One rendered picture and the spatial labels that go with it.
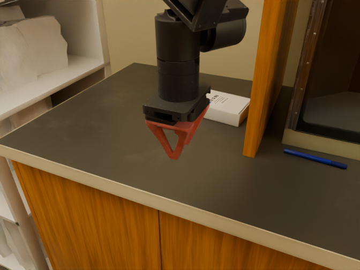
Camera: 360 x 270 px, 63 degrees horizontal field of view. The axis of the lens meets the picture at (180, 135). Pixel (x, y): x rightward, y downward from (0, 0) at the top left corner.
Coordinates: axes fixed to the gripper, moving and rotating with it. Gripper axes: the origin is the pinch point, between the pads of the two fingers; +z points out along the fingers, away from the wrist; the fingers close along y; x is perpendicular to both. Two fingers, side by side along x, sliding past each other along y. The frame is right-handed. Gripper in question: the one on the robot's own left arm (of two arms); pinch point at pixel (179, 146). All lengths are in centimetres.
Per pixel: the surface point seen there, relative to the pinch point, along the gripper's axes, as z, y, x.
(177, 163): 16.1, 14.8, 7.5
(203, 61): 12, 76, 24
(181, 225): 26.2, 6.2, 2.5
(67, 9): -4, 75, 90
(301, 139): 13.9, 33.3, -18.4
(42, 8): -3, 75, 105
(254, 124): 7.1, 24.3, -7.6
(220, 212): 16.2, 4.3, -6.5
